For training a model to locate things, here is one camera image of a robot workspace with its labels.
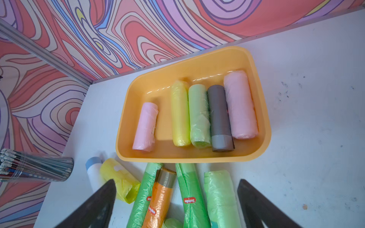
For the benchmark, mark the yellow trash bag roll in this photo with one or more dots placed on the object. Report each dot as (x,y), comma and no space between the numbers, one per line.
(180,114)

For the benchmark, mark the yellow roll upper left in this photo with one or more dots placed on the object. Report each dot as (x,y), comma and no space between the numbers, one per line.
(127,185)

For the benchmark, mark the pink labelled trash bag roll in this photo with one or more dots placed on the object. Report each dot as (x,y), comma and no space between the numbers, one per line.
(145,133)

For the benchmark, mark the orange trash bag roll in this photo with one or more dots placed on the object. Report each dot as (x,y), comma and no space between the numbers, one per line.
(160,200)

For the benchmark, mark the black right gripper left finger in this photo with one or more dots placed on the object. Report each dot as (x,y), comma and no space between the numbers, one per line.
(96,211)

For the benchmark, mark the white blue-capped roll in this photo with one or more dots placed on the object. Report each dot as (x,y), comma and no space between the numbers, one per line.
(93,166)

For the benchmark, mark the light green roll upper right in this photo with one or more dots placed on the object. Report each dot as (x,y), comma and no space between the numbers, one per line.
(221,200)

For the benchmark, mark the green roll beside orange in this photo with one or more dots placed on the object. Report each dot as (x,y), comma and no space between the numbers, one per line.
(144,195)

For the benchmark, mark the pencil holder cup with pencils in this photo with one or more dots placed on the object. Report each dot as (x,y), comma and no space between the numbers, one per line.
(23,167)

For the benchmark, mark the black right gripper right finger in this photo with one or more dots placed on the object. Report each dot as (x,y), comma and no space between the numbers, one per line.
(258,211)

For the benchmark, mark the dark grey trash bag roll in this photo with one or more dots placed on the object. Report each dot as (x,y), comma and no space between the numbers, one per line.
(221,135)

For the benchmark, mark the light green trash bag roll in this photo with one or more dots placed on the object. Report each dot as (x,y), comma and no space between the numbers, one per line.
(200,134)

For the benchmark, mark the yellow plastic storage box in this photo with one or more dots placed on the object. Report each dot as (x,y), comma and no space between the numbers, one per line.
(155,86)

